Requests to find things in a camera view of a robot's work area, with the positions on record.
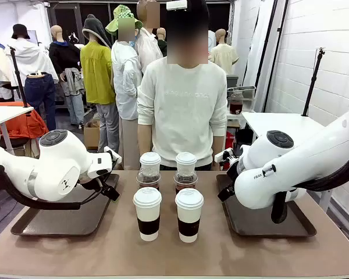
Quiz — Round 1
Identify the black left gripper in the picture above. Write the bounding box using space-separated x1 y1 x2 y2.
101 184 120 202

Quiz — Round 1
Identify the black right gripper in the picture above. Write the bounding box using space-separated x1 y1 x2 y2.
217 163 243 203

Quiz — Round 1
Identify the clear plastic iced coffee cup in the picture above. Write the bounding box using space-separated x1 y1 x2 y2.
136 170 162 191
173 171 198 194

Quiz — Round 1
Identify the person's left forearm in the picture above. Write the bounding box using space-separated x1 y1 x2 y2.
211 134 227 165

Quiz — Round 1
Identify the person's right forearm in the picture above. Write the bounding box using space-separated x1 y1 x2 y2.
137 124 154 171

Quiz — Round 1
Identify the dark brown serving tray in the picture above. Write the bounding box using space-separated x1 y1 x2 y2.
10 173 120 237
216 173 318 238

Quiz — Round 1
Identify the cardboard box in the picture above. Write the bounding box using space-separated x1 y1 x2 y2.
83 120 101 151

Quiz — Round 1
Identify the large white table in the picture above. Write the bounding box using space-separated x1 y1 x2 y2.
240 111 329 152

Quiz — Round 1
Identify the glass jar with dark liquid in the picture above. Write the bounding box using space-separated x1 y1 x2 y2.
229 90 244 115

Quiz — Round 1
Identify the person in white sweater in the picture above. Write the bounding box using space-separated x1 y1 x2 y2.
136 0 229 171

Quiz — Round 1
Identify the orange cloth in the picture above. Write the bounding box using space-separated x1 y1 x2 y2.
0 101 49 140

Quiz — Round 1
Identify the mannequin with green checked hat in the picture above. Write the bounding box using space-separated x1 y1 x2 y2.
105 4 144 171

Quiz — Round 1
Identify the mannequin in cream shirt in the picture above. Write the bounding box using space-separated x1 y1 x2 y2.
208 28 240 76

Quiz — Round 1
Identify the mannequin in yellow-green top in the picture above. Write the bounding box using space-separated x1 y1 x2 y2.
80 13 120 153

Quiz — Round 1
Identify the black tripod on white table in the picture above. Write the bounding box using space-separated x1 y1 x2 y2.
301 46 326 117

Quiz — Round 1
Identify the small white table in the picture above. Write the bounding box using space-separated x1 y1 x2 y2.
0 105 35 155

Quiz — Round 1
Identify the mannequin in black sweater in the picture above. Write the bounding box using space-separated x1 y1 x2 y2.
48 24 86 126

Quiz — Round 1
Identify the black tripod by mannequins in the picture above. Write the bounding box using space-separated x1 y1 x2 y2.
8 45 30 109

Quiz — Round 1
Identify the mannequin in dark green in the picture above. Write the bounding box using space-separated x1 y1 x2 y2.
156 27 168 58

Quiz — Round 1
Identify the tall mannequin in white shirt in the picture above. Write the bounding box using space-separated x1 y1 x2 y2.
135 0 164 75

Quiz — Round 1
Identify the mannequin with black hat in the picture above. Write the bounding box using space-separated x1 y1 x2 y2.
6 24 60 132

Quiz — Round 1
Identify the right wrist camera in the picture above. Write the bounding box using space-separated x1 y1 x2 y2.
214 147 236 164

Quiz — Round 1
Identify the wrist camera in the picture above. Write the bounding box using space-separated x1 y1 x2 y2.
104 146 123 165
214 147 236 164

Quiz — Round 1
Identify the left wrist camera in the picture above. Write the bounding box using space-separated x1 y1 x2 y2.
104 146 123 165

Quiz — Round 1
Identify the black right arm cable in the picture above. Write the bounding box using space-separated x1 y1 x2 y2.
270 151 349 224

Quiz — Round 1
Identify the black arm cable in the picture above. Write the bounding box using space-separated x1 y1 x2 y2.
270 151 349 224
0 164 105 211

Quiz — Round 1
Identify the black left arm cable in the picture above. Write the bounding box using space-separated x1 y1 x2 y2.
0 164 105 211

